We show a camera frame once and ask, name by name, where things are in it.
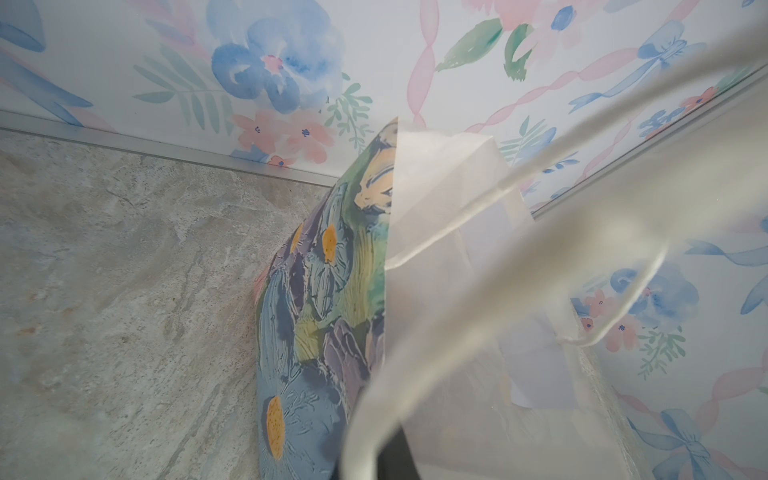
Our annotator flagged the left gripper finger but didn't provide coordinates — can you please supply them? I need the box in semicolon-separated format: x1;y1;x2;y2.
376;427;421;480

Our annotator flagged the floral paper gift bag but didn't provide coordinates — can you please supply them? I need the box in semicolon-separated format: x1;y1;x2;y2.
257;18;767;479

